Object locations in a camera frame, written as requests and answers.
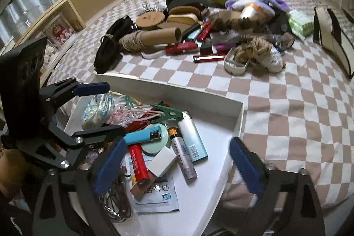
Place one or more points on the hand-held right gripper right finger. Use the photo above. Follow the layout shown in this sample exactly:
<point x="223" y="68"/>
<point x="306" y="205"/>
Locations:
<point x="244" y="167"/>

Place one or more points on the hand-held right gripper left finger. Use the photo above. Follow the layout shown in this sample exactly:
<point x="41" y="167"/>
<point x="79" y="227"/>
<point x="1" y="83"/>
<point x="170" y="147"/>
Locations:
<point x="110" y="164"/>

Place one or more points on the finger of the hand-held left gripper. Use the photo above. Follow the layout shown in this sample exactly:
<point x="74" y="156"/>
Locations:
<point x="91" y="89"/>
<point x="96" y="133"/>

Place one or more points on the red gold-print lighter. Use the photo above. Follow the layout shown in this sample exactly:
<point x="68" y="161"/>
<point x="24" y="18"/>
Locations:
<point x="138" y="167"/>
<point x="139" y="122"/>

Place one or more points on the cyan lighter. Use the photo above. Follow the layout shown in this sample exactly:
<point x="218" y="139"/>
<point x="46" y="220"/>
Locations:
<point x="141" y="136"/>

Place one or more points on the white cardboard box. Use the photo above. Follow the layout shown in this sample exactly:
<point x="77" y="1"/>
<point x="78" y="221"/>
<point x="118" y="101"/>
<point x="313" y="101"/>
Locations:
<point x="210" y="142"/>

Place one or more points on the white light-blue lighter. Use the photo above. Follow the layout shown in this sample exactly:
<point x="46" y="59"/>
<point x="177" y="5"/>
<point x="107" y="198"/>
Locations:
<point x="190" y="142"/>

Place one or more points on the grey printed lighter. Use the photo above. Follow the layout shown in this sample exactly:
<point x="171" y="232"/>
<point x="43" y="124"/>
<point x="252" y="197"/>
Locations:
<point x="182" y="158"/>

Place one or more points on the person's left forearm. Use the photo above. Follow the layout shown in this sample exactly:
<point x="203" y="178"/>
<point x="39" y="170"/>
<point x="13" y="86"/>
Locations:
<point x="11" y="169"/>

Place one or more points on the bag of pink beads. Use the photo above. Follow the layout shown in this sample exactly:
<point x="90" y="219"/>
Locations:
<point x="119" y="115"/>

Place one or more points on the white bear display box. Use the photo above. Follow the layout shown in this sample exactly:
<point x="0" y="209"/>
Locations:
<point x="50" y="55"/>

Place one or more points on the round green compact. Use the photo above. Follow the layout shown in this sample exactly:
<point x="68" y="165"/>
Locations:
<point x="155" y="146"/>

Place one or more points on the black fuzzy hat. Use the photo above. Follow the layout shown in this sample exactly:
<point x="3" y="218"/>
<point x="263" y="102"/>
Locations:
<point x="110" y="45"/>

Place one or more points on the small white box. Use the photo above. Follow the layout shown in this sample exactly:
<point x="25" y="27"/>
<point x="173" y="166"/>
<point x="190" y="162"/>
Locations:
<point x="163" y="164"/>

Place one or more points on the blue white packet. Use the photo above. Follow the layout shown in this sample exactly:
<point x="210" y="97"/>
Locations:
<point x="157" y="197"/>

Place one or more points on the pink bear display box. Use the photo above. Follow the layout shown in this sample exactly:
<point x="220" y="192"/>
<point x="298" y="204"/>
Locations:
<point x="59" y="31"/>

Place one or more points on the wooden bedside shelf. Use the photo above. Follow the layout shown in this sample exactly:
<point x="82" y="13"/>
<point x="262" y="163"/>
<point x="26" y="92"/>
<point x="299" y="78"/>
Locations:
<point x="91" y="3"/>

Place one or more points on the cardboard tube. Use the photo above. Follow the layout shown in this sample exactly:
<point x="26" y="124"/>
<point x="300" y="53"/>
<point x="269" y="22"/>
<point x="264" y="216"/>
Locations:
<point x="163" y="34"/>

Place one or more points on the round wooden disc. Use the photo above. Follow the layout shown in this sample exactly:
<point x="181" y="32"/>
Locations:
<point x="149" y="19"/>

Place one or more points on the pile of red lighters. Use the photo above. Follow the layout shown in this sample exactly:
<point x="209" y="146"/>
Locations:
<point x="181" y="47"/>

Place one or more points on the small white tray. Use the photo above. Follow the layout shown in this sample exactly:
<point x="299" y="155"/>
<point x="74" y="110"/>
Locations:
<point x="236" y="66"/>

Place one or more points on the black feathery tuft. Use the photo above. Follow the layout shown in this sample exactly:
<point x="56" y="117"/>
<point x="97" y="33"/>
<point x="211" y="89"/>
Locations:
<point x="152" y="5"/>

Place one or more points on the light wooden brush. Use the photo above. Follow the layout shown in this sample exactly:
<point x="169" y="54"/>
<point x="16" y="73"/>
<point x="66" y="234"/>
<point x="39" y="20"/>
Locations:
<point x="182" y="19"/>

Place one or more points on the black lighter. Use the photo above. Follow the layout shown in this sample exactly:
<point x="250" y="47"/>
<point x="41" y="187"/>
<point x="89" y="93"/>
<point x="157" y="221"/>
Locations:
<point x="190" y="31"/>

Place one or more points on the magenta lighter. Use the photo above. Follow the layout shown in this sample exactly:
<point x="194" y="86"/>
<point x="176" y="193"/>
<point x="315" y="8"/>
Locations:
<point x="221" y="47"/>

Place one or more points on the dark wooden brush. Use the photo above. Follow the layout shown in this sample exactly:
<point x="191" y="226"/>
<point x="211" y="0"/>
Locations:
<point x="184" y="9"/>

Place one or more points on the brown tape roll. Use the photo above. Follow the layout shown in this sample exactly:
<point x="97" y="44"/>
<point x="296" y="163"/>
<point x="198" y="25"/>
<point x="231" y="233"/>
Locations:
<point x="286" y="41"/>

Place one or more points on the leopard fur scrunchie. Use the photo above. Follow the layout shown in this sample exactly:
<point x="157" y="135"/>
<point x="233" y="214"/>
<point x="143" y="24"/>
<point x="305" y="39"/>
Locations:
<point x="235" y="23"/>

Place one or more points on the black pouch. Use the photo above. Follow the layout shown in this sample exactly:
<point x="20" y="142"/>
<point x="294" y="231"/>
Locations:
<point x="279" y="23"/>

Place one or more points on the beige oval box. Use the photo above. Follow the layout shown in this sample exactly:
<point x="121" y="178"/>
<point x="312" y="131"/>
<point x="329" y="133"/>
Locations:
<point x="228" y="15"/>

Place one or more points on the cream black-trim visor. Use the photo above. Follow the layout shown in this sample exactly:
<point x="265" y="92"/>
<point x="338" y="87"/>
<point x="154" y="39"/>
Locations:
<point x="334" y="42"/>

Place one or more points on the green tissue packet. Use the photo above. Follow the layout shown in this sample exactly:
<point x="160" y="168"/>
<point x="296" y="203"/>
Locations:
<point x="300" y="23"/>

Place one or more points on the silver orange-cap bottle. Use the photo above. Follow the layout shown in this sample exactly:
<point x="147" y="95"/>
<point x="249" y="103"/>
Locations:
<point x="247" y="12"/>

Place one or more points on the purple plush toy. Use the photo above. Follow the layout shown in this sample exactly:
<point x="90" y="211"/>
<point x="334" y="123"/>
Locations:
<point x="273" y="3"/>

